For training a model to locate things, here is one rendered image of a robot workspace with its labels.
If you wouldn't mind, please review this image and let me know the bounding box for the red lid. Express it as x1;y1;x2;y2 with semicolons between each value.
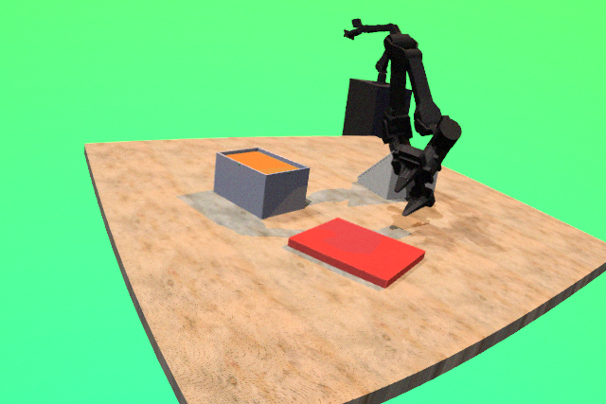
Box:
288;218;425;289

